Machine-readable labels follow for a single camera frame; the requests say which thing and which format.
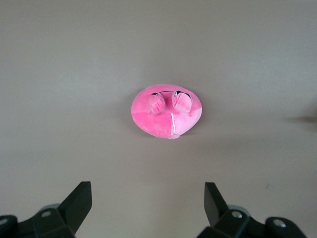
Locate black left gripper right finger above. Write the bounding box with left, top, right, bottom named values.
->
left=197, top=182, right=308, bottom=238

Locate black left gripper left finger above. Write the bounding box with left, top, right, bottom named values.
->
left=0, top=180, right=93, bottom=238

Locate pink round plush toy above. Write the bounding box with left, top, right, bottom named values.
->
left=130, top=83, right=204, bottom=140

